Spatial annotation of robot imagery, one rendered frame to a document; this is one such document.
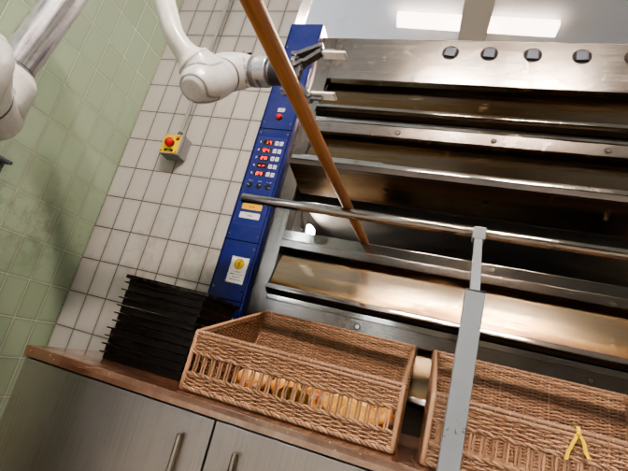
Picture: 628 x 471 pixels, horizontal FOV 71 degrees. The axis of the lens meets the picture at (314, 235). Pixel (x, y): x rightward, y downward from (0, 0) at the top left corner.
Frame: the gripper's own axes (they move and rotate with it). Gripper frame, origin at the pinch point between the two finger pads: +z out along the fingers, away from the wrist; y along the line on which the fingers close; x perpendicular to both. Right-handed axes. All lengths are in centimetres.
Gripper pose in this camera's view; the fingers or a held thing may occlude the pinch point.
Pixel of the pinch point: (337, 75)
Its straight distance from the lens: 130.7
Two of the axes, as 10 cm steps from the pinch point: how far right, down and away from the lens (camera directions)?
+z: 9.4, 1.6, -3.0
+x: -2.5, -3.1, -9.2
